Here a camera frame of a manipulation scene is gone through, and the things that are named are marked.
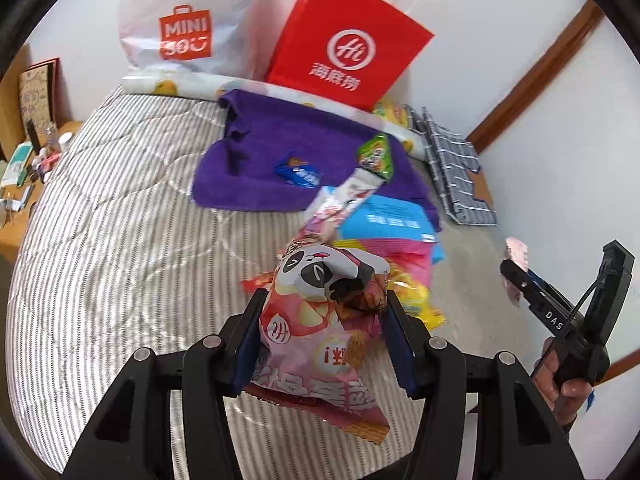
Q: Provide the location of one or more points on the clear small bottle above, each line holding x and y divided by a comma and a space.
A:
50, 135

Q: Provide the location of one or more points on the striped grey mattress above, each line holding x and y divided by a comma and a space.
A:
125, 235

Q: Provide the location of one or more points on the white pink long packet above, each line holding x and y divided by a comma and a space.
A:
340, 200

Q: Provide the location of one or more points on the white plastic bag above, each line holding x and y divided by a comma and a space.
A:
185, 20

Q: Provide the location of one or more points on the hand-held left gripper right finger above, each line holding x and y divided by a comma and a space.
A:
400, 345

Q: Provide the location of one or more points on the red paper bag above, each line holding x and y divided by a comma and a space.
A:
345, 45

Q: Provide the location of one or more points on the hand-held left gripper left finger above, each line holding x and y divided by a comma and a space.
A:
247, 345

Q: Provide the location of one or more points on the green snack packet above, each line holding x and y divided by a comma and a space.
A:
377, 155

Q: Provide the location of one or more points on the wooden bedside table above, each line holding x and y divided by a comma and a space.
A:
15, 240

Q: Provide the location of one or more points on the yellow snack packet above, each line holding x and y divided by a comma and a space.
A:
417, 302

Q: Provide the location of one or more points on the yellow green snack bag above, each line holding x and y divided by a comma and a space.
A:
392, 112

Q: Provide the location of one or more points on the blue tissue pack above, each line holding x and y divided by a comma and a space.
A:
395, 220

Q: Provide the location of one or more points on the green white packet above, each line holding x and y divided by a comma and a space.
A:
15, 165

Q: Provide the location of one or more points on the person's right hand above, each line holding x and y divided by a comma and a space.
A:
550, 390

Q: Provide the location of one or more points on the brown wooden door frame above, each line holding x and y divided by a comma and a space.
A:
540, 75

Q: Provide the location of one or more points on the pink panda snack packet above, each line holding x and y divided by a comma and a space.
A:
310, 340

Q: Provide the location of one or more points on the purple towel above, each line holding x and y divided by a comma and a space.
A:
260, 160

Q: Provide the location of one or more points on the small pale pink packet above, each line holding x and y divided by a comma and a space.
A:
517, 251

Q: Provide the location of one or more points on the blue checked cloth with star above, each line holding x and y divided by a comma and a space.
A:
455, 175

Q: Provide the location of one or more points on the white printed roll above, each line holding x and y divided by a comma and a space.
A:
190, 85

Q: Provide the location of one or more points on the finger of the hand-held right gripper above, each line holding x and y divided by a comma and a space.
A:
625, 275
530, 292

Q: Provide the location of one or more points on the white small jar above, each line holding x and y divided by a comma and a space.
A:
65, 141

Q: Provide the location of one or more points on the brown wooden baseboard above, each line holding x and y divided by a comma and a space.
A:
622, 365

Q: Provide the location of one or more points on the small blue snack packet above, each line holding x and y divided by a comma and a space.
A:
298, 172

